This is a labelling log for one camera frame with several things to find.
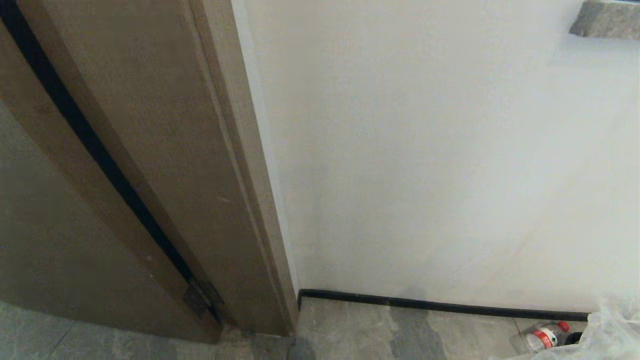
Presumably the metal door hinge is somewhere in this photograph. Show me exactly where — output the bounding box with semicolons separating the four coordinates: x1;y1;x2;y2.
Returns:
182;278;225;318

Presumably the brown wooden door frame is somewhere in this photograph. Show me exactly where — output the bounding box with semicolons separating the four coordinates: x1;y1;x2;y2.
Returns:
15;0;300;337

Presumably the plastic bottle with red cap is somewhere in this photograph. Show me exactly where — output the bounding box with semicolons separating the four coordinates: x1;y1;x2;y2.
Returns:
526;321;571;353

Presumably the grey stone ledge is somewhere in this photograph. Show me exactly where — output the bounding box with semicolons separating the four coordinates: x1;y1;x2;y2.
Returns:
569;0;640;40

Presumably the clear plastic trash bag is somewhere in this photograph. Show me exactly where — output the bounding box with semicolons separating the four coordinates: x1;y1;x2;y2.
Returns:
530;294;640;360

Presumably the brown wooden door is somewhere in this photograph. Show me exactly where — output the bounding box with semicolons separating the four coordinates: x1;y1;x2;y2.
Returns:
0;20;223;345

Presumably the black baseboard strip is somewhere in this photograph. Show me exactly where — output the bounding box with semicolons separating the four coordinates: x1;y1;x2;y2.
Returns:
297;288;590;322

